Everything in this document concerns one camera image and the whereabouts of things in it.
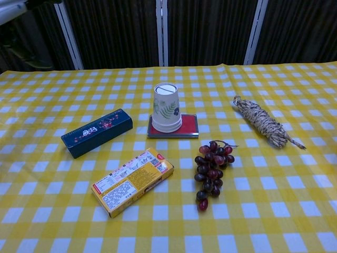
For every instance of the white paper cup flower print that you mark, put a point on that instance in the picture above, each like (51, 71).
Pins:
(166, 128)

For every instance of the paper cup with lined base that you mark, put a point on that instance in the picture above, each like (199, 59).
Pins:
(166, 105)

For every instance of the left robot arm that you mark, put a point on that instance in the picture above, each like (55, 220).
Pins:
(10, 11)

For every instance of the yellow printed food box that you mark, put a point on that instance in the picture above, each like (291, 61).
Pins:
(131, 184)

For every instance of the dark blue floral box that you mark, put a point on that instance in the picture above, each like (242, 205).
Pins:
(97, 131)

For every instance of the red stamp pad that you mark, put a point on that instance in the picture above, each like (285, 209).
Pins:
(189, 125)

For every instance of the dark red grape bunch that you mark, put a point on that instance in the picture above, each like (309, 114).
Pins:
(210, 171)

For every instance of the dark corrugated partition panel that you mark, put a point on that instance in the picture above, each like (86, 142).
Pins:
(116, 31)
(210, 31)
(39, 34)
(302, 31)

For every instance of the yellow white checkered tablecloth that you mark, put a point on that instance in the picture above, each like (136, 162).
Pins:
(263, 210)

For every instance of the white partition post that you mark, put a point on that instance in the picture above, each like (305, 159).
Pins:
(162, 33)
(69, 34)
(255, 33)

